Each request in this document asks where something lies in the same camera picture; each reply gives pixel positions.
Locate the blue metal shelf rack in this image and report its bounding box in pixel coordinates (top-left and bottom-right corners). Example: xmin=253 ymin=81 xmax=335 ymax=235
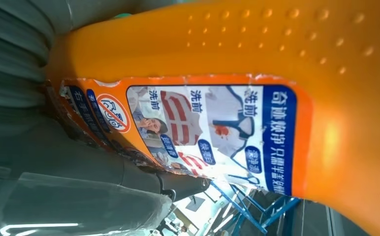
xmin=209 ymin=180 xmax=302 ymax=236

